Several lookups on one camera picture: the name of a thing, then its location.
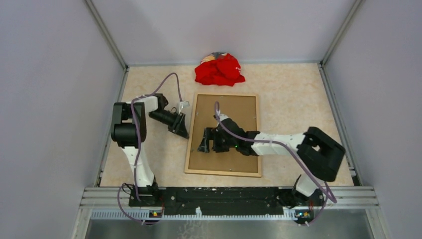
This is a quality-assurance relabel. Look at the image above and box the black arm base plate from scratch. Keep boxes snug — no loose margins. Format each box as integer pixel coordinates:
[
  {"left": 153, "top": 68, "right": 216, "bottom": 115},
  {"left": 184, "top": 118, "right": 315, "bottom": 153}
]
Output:
[{"left": 128, "top": 187, "right": 323, "bottom": 216}]

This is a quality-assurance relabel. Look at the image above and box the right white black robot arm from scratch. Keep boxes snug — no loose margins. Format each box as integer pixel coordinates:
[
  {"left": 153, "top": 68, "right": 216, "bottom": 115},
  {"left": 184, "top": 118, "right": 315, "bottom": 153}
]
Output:
[{"left": 197, "top": 115, "right": 345, "bottom": 205}]

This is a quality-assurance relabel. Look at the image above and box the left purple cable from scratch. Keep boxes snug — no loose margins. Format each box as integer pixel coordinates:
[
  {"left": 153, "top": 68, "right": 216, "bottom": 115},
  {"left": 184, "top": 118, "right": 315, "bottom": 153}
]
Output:
[{"left": 117, "top": 72, "right": 184, "bottom": 226}]

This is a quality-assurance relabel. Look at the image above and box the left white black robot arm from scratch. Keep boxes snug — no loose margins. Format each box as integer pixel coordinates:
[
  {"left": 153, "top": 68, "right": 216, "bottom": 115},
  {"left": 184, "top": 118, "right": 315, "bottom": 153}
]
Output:
[{"left": 110, "top": 93, "right": 189, "bottom": 206}]

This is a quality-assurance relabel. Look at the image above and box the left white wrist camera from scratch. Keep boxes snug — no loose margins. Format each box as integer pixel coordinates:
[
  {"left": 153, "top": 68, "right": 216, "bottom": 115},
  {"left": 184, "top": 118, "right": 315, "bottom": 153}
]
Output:
[{"left": 177, "top": 101, "right": 190, "bottom": 114}]

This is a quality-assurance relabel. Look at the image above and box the aluminium front rail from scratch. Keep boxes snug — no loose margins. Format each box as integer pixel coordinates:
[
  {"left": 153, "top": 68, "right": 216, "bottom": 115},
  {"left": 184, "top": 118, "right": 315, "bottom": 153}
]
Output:
[{"left": 80, "top": 186, "right": 379, "bottom": 222}]

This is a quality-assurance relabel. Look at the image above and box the red crumpled cloth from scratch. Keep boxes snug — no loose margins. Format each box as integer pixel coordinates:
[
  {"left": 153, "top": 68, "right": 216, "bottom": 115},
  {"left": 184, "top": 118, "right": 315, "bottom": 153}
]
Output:
[{"left": 194, "top": 52, "right": 245, "bottom": 87}]

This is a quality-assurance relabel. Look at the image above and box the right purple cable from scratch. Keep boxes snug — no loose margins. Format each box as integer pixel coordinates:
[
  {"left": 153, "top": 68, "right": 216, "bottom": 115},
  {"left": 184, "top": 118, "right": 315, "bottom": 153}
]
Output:
[{"left": 214, "top": 101, "right": 337, "bottom": 226}]

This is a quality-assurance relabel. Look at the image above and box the wooden picture frame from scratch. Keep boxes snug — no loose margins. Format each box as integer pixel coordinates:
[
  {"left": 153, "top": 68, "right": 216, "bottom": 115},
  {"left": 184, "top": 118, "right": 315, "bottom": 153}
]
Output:
[{"left": 184, "top": 93, "right": 262, "bottom": 178}]

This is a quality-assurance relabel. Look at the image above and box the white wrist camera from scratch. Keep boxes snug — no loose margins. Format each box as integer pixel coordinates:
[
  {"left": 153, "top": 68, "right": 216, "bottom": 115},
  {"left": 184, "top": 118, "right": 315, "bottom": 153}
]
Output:
[
  {"left": 215, "top": 114, "right": 229, "bottom": 122},
  {"left": 177, "top": 101, "right": 190, "bottom": 114}
]

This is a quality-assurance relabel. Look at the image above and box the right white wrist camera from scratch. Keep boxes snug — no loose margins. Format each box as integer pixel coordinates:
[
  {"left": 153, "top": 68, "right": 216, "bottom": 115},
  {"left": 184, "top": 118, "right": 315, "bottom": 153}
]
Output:
[{"left": 215, "top": 114, "right": 229, "bottom": 122}]

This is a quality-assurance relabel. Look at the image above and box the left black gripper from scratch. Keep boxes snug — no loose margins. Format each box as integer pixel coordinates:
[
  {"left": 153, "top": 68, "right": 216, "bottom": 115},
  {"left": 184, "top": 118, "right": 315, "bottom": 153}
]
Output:
[{"left": 149, "top": 110, "right": 189, "bottom": 139}]

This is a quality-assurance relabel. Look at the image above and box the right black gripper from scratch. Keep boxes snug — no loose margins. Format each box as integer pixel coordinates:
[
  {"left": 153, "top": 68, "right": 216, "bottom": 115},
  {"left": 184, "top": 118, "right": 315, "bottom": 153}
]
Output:
[{"left": 198, "top": 127, "right": 238, "bottom": 153}]

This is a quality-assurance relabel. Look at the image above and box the purple cable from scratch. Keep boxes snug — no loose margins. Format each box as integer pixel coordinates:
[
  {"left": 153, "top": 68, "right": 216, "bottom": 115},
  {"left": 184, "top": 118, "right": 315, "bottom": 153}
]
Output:
[
  {"left": 117, "top": 72, "right": 184, "bottom": 226},
  {"left": 214, "top": 101, "right": 337, "bottom": 226}
]

